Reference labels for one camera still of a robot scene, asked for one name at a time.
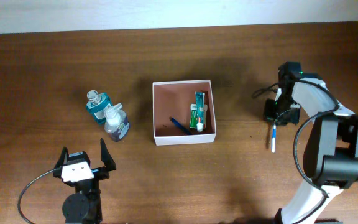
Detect blue and white toothbrush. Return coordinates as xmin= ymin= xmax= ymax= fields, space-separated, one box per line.
xmin=271 ymin=124 xmax=277 ymax=153

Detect blue disposable razor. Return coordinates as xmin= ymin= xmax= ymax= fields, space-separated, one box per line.
xmin=169 ymin=117 xmax=192 ymax=135

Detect teal mouthwash bottle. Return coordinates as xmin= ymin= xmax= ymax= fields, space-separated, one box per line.
xmin=85 ymin=90 xmax=112 ymax=124

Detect black camera cable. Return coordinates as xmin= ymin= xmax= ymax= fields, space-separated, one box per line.
xmin=17 ymin=167 xmax=62 ymax=224
xmin=252 ymin=79 xmax=341 ymax=224

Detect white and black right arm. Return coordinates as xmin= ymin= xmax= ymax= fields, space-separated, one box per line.
xmin=265 ymin=72 xmax=358 ymax=223

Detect black left camera cable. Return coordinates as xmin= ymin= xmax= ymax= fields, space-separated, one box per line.
xmin=17 ymin=167 xmax=62 ymax=224

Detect clear foaming soap pump bottle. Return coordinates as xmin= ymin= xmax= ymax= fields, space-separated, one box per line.
xmin=104 ymin=103 xmax=130 ymax=142

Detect toothpaste tube white cap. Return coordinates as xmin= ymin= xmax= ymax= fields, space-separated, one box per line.
xmin=195 ymin=92 xmax=205 ymax=132

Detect white cardboard box pink interior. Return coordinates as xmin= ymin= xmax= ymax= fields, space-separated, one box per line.
xmin=152 ymin=80 xmax=216 ymax=146

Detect green soap packet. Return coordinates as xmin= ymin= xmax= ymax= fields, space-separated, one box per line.
xmin=189 ymin=104 xmax=208 ymax=129

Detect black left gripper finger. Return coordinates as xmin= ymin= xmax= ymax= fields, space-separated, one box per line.
xmin=54 ymin=147 xmax=69 ymax=169
xmin=100 ymin=138 xmax=116 ymax=172

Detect black right camera cable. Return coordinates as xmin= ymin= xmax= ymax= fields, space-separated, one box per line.
xmin=252 ymin=79 xmax=341 ymax=224

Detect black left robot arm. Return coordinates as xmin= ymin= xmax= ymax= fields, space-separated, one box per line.
xmin=53 ymin=139 xmax=116 ymax=224

